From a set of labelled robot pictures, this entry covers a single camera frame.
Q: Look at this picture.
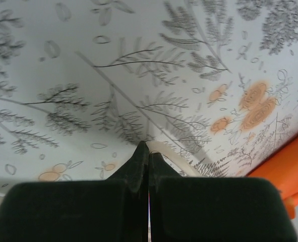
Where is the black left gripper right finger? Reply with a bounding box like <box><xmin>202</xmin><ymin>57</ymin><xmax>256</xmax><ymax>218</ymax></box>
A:
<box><xmin>149</xmin><ymin>152</ymin><xmax>297</xmax><ymax>242</ymax></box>

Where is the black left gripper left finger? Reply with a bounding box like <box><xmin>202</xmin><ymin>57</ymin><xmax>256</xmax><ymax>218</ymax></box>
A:
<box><xmin>0</xmin><ymin>140</ymin><xmax>150</xmax><ymax>242</ymax></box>

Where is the cream ribbon with gold print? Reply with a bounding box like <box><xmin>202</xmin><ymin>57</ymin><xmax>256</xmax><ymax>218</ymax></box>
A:
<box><xmin>147</xmin><ymin>140</ymin><xmax>208</xmax><ymax>177</ymax></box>

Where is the orange wrapping paper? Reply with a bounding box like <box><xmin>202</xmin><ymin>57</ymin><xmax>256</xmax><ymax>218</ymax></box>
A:
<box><xmin>246</xmin><ymin>127</ymin><xmax>298</xmax><ymax>221</ymax></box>

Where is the floral patterned tablecloth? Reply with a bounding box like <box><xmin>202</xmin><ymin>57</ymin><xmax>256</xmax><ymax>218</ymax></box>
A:
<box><xmin>0</xmin><ymin>0</ymin><xmax>298</xmax><ymax>182</ymax></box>

